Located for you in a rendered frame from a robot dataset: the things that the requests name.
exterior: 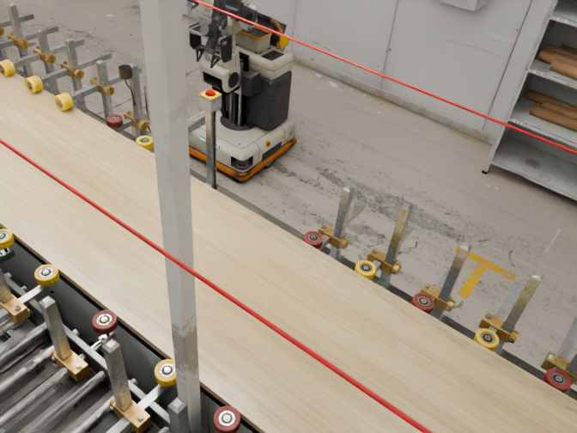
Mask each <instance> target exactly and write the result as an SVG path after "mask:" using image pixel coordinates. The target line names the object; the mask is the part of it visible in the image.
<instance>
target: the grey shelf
mask: <svg viewBox="0 0 577 433"><path fill-rule="evenodd" d="M560 23H561V25H560ZM559 25H560V27H559ZM558 27H559V29H558ZM557 29H558V31H557ZM556 31H557V33H556ZM555 35H556V37H555ZM554 37H555V38H554ZM553 40H554V41H553ZM552 41H553V43H552ZM551 43H552V45H551ZM562 44H564V45H566V46H570V47H573V48H575V49H577V0H551V2H550V6H549V7H548V10H547V12H546V14H545V17H544V20H543V23H542V25H541V27H540V29H539V31H538V35H537V38H536V39H535V42H534V44H533V47H532V49H531V52H530V55H529V57H528V59H527V61H526V64H525V67H524V69H523V72H522V74H521V76H520V79H519V82H518V84H517V87H516V89H515V91H514V93H513V97H512V99H511V101H510V104H509V106H508V109H507V112H506V114H505V116H504V119H503V121H502V122H504V123H506V124H509V125H512V126H515V127H516V125H517V128H520V129H521V130H524V131H528V132H530V133H532V134H534V135H537V136H539V137H542V138H545V139H547V140H550V141H551V142H554V143H558V144H560V145H562V146H564V147H567V148H569V149H572V150H575V151H577V131H573V130H570V129H568V128H566V127H563V126H561V125H557V124H555V123H552V122H549V121H548V120H545V119H541V118H539V117H536V116H533V115H531V114H529V113H530V111H531V108H532V106H533V105H534V104H536V105H539V106H541V105H542V104H540V103H538V102H535V101H532V100H529V99H527V98H526V97H525V96H526V93H527V92H528V90H529V89H532V88H533V89H532V90H534V91H537V92H539V93H541V94H544V95H548V96H550V97H552V98H555V99H557V100H559V101H563V102H566V103H568V104H570V105H573V106H575V107H577V80H576V79H573V78H571V77H569V76H564V75H562V74H559V73H557V72H554V71H552V70H550V66H551V64H548V63H545V62H543V61H541V60H538V56H539V54H540V52H541V51H542V50H543V48H545V47H546V46H547V45H551V46H555V47H558V48H560V47H561V45H562ZM537 77H538V79H537ZM536 79H537V80H536ZM535 82H536V83H535ZM534 83H535V85H534ZM533 86H534V87H533ZM513 132H514V133H513ZM512 136H513V137H512ZM490 163H492V164H494V165H496V166H498V167H500V168H504V169H506V170H508V171H511V172H514V173H516V174H519V175H521V176H523V177H525V178H527V179H528V180H531V181H533V182H535V183H537V184H539V185H541V186H544V187H547V188H549V189H550V190H553V191H555V192H558V193H560V194H562V195H564V196H567V197H569V198H571V199H574V200H576V201H577V155H576V154H574V153H571V152H569V151H566V150H565V149H561V148H558V147H556V146H554V145H552V144H549V143H546V142H544V141H541V140H539V139H536V138H535V137H531V136H528V135H526V134H524V133H522V132H519V131H514V129H511V128H509V127H506V126H504V125H501V127H500V129H499V131H498V133H497V136H496V138H495V141H494V144H493V146H492V149H491V151H490V153H489V157H488V159H487V161H486V163H485V166H484V168H483V170H482V173H483V174H487V172H488V171H489V166H490ZM487 165H488V166H487Z"/></svg>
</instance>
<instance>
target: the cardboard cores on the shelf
mask: <svg viewBox="0 0 577 433"><path fill-rule="evenodd" d="M538 60H541V61H543V62H545V63H548V64H551V66H550V70H552V71H554V72H557V73H559V74H562V75H564V76H569V77H571V78H573V79H576V80H577V49H575V48H573V47H570V46H566V45H564V44H562V45H561V47H560V48H558V47H555V46H551V45H547V46H546V47H545V48H543V50H542V51H541V52H540V54H539V56H538ZM525 97H526V98H527V99H529V100H532V101H535V102H538V103H540V104H542V105H541V106H539V105H536V104H534V105H533V106H532V108H531V111H530V113H529V114H531V115H533V116H536V117H539V118H541V119H545V120H548V121H549V122H552V123H555V124H557V125H561V126H563V127H566V128H568V129H570V130H573V131H577V107H575V106H573V105H570V104H568V103H566V102H563V101H559V100H557V99H555V98H552V97H550V96H548V95H544V94H541V93H539V92H537V91H534V90H532V89H529V90H528V92H527V93H526V96H525Z"/></svg>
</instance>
